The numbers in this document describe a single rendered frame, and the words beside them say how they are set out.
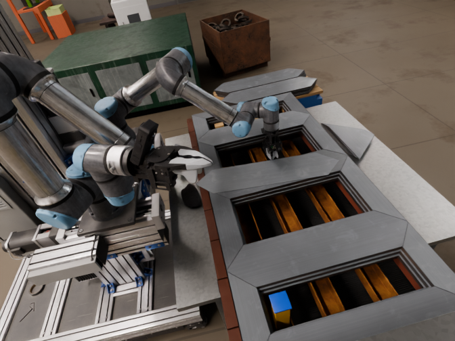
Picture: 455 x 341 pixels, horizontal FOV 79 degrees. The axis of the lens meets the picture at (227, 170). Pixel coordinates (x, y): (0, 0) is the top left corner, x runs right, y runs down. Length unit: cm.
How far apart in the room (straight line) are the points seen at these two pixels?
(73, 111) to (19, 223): 78
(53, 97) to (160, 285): 136
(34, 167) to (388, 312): 115
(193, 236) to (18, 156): 86
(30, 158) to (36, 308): 149
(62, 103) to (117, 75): 299
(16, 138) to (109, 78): 305
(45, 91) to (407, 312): 124
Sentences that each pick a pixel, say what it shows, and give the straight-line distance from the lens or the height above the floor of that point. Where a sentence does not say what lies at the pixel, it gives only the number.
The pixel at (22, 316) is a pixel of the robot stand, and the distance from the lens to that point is 232.
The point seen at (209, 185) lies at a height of 87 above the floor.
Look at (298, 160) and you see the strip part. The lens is 149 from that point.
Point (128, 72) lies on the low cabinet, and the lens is 383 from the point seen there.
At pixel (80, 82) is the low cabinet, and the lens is 401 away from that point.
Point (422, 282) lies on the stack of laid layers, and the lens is 122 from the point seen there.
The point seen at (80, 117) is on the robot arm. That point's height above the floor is 149.
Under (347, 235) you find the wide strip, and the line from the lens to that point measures 120.
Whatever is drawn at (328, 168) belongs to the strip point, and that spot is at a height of 87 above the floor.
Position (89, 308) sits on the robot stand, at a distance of 207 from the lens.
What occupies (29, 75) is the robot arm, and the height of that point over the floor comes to 162.
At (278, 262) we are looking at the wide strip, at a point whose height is 87.
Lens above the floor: 183
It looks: 42 degrees down
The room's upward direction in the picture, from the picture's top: 11 degrees counter-clockwise
